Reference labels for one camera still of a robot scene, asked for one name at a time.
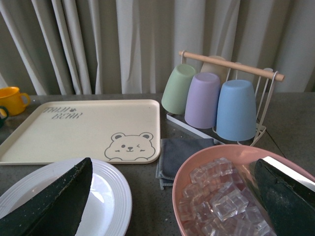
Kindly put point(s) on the yellow mug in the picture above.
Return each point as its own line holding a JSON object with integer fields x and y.
{"x": 14, "y": 100}

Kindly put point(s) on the green cup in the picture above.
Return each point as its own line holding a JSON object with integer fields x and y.
{"x": 176, "y": 91}

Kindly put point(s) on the white ridged plate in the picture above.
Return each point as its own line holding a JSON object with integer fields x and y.
{"x": 109, "y": 206}

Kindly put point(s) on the white curtain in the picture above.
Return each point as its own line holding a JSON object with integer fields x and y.
{"x": 131, "y": 46}

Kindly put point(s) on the dark green mug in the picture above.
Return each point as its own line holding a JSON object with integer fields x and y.
{"x": 4, "y": 114}

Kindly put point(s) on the blue cup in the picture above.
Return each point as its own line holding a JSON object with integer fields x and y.
{"x": 236, "y": 115}

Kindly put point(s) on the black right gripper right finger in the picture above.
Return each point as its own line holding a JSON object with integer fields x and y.
{"x": 289, "y": 204}

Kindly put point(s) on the grey folded cloth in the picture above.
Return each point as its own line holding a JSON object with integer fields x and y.
{"x": 173, "y": 153}

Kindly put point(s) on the purple cup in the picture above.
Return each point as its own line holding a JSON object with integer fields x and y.
{"x": 202, "y": 101}

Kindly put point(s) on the pink bowl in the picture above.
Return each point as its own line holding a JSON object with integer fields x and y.
{"x": 238, "y": 154}

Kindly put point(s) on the white wire cup rack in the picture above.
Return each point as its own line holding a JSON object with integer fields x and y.
{"x": 264, "y": 86}

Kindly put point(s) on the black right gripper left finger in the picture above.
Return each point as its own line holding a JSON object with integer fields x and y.
{"x": 55, "y": 211}

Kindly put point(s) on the beige cup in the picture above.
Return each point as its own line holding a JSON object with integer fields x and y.
{"x": 219, "y": 70}

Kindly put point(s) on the clear plastic ice cubes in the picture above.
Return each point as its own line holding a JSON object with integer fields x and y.
{"x": 217, "y": 203}

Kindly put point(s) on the cream bear tray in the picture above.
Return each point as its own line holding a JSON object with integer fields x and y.
{"x": 114, "y": 131}

